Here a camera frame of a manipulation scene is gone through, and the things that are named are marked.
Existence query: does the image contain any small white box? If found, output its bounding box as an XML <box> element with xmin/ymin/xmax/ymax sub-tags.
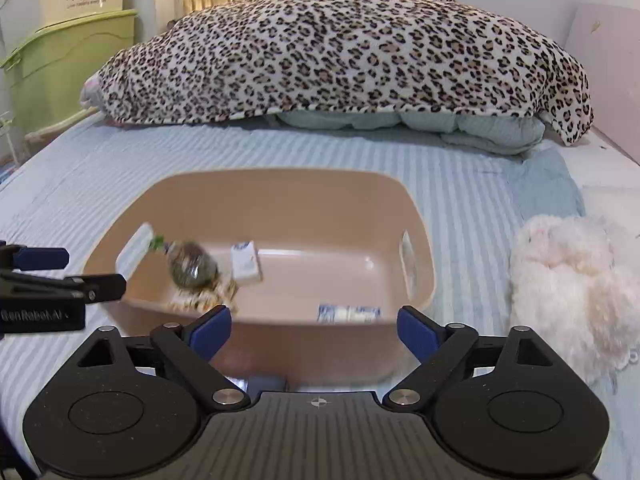
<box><xmin>230</xmin><ymin>240</ymin><xmax>264</xmax><ymax>286</ymax></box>

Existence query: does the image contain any beige plastic basin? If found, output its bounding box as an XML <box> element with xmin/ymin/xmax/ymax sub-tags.
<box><xmin>82</xmin><ymin>169</ymin><xmax>436</xmax><ymax>382</ymax></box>

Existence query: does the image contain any patterned snack packet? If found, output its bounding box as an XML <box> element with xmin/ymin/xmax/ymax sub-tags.
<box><xmin>169</xmin><ymin>279</ymin><xmax>240</xmax><ymax>312</ymax></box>

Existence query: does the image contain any white fluffy plush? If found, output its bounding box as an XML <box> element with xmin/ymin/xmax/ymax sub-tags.
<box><xmin>509</xmin><ymin>214</ymin><xmax>640</xmax><ymax>383</ymax></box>

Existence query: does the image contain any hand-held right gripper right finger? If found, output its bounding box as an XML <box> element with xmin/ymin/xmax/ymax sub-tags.
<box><xmin>382</xmin><ymin>305</ymin><xmax>553</xmax><ymax>409</ymax></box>

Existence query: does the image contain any striped blue bed sheet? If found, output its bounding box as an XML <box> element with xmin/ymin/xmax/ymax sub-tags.
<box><xmin>0</xmin><ymin>110</ymin><xmax>640</xmax><ymax>461</ymax></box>

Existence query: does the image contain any light blue quilt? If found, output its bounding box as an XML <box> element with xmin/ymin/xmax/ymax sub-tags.
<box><xmin>272</xmin><ymin>110</ymin><xmax>587</xmax><ymax>221</ymax></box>

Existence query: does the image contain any clear bottle with green cap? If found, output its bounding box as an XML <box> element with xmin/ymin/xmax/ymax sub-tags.
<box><xmin>148</xmin><ymin>236</ymin><xmax>221</xmax><ymax>291</ymax></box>

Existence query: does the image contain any white pillow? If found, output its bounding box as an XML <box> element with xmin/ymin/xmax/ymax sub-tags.
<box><xmin>80</xmin><ymin>71</ymin><xmax>105</xmax><ymax>109</ymax></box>

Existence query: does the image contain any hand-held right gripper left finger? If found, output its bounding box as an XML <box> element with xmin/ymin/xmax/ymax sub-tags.
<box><xmin>75</xmin><ymin>305</ymin><xmax>251</xmax><ymax>412</ymax></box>

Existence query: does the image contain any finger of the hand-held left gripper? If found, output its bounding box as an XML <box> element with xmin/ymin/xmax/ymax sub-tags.
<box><xmin>0</xmin><ymin>241</ymin><xmax>70</xmax><ymax>272</ymax></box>
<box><xmin>0</xmin><ymin>271</ymin><xmax>127</xmax><ymax>306</ymax></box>

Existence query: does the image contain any leopard print blanket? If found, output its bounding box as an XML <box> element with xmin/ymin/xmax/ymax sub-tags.
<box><xmin>85</xmin><ymin>0</ymin><xmax>595</xmax><ymax>147</ymax></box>

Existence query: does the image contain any blue and white packet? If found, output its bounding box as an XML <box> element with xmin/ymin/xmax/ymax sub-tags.
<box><xmin>317</xmin><ymin>303</ymin><xmax>384</xmax><ymax>324</ymax></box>

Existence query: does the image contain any green plastic storage box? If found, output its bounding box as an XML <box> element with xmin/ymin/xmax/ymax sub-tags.
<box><xmin>0</xmin><ymin>8</ymin><xmax>139</xmax><ymax>147</ymax></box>

